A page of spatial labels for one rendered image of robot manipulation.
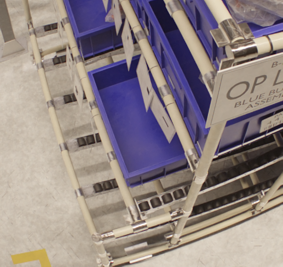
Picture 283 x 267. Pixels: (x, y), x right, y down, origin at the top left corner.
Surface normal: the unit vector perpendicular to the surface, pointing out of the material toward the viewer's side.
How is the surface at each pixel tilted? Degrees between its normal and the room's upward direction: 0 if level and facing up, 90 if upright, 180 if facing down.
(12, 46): 90
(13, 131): 0
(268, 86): 90
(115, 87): 3
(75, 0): 3
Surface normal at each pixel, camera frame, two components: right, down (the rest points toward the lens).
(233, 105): 0.35, 0.86
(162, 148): -0.01, -0.39
